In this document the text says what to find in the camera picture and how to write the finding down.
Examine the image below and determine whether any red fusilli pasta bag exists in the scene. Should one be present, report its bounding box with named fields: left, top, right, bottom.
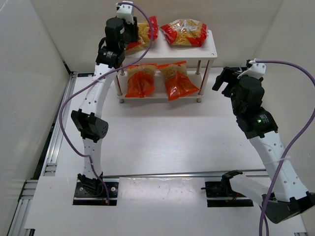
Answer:
left=126, top=16, right=158, bottom=53

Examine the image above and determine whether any orange macaroni pasta bag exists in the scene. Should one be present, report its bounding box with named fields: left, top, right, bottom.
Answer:
left=157, top=61, right=199, bottom=101

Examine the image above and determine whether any red fusilli bag with labels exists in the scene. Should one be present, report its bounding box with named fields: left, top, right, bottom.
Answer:
left=160, top=19, right=208, bottom=47

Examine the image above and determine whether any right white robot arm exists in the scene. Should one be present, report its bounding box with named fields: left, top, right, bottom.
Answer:
left=213, top=67, right=315, bottom=224

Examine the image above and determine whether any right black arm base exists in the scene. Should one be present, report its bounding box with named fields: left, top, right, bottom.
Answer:
left=201, top=170, right=253, bottom=208

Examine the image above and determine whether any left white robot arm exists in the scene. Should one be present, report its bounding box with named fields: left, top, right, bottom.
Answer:
left=71, top=16, right=138, bottom=179

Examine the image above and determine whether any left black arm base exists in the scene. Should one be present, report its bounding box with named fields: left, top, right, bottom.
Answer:
left=73, top=174, right=119, bottom=206

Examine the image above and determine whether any white two-tier shelf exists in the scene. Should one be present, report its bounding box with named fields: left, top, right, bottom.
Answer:
left=114, top=30, right=218, bottom=103

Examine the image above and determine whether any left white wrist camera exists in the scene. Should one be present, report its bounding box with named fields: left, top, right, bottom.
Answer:
left=116, top=1, right=133, bottom=22

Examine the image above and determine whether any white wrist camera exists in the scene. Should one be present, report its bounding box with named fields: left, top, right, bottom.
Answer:
left=237, top=60, right=266, bottom=79
left=116, top=1, right=133, bottom=22

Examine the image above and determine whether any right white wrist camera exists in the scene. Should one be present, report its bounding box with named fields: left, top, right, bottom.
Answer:
left=237, top=60, right=266, bottom=79

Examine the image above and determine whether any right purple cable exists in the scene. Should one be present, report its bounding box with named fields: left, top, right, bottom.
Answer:
left=253, top=58, right=315, bottom=236

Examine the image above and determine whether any aluminium rail at table edge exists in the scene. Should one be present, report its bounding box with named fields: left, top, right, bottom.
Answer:
left=103, top=169, right=268, bottom=178

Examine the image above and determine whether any left aluminium frame rail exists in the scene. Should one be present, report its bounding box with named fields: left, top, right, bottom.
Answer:
left=0, top=72, right=70, bottom=236

